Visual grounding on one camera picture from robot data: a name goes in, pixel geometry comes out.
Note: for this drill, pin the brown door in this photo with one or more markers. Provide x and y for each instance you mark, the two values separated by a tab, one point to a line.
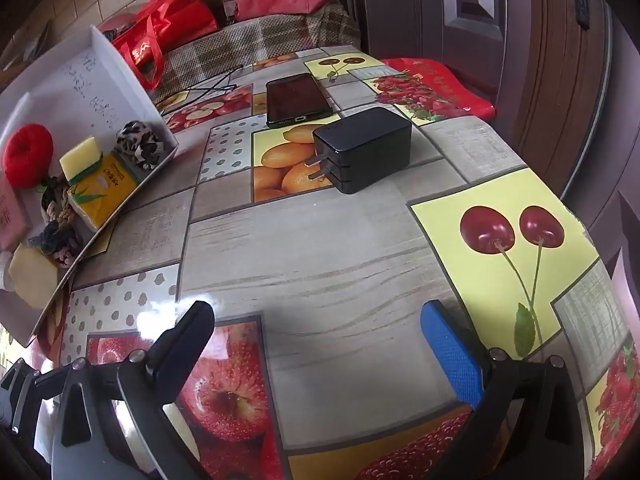
550	85

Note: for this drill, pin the red shopping bag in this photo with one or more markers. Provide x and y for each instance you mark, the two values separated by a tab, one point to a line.
170	20

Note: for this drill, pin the fruit print tablecloth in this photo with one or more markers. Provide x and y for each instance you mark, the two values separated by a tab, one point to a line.
310	260

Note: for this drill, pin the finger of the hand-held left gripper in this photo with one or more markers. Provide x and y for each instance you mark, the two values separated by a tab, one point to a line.
22	377

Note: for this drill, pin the black plug charger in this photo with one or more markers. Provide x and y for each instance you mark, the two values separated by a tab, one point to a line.
370	145

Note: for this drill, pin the black smartphone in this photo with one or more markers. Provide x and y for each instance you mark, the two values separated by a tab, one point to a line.
297	97

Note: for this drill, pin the pale yellow round sponge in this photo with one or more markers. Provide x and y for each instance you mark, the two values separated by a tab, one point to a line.
32	275

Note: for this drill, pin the spotted scrunchie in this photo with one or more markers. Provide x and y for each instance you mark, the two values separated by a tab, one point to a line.
135	142

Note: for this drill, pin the white cardboard tray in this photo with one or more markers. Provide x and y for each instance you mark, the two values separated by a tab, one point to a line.
75	100

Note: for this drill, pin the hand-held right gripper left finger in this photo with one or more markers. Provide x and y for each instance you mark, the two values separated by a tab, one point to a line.
192	327

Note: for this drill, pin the orange tissue pack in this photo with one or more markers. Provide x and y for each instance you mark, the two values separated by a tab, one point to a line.
107	187

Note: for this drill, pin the pink packet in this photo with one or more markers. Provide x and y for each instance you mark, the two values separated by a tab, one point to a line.
10	215

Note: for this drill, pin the yellow sponge with green scrubber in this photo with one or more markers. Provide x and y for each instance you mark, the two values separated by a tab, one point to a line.
80	157

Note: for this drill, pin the plaid covered bench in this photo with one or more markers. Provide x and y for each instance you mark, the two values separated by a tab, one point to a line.
240	45

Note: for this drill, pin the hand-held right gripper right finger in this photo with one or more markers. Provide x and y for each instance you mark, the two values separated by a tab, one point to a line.
450	350

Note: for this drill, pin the red plush apple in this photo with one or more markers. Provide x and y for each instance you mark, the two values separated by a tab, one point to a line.
27	157

